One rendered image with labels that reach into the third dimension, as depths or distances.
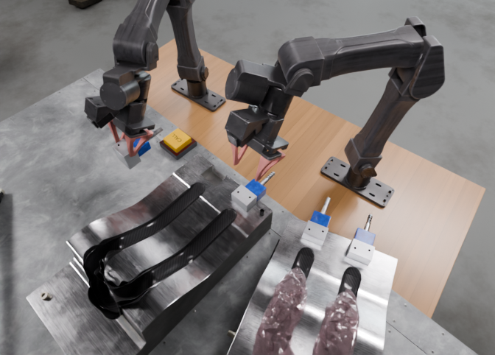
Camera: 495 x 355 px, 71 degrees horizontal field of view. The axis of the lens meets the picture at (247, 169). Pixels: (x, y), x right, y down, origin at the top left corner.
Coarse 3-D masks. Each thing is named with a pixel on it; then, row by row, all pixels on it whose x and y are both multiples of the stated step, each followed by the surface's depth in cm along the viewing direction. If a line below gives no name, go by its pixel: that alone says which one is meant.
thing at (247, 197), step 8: (272, 176) 88; (248, 184) 85; (256, 184) 85; (264, 184) 87; (232, 192) 82; (240, 192) 82; (248, 192) 82; (256, 192) 84; (264, 192) 85; (240, 200) 81; (248, 200) 81; (256, 200) 84; (248, 208) 82
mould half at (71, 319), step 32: (192, 160) 91; (160, 192) 86; (224, 192) 85; (96, 224) 76; (128, 224) 79; (192, 224) 81; (256, 224) 80; (128, 256) 72; (160, 256) 74; (224, 256) 76; (64, 288) 75; (160, 288) 68; (192, 288) 70; (64, 320) 71; (96, 320) 71; (128, 320) 69; (160, 320) 67; (64, 352) 67; (96, 352) 67; (128, 352) 67
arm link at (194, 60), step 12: (180, 0) 86; (168, 12) 90; (180, 12) 90; (180, 24) 93; (192, 24) 97; (180, 36) 96; (192, 36) 98; (180, 48) 100; (192, 48) 100; (180, 60) 103; (192, 60) 102; (180, 72) 107; (192, 72) 106
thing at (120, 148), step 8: (160, 128) 92; (152, 136) 90; (120, 144) 86; (136, 144) 87; (144, 144) 88; (120, 152) 84; (128, 152) 84; (144, 152) 89; (120, 160) 89; (128, 160) 86; (136, 160) 88
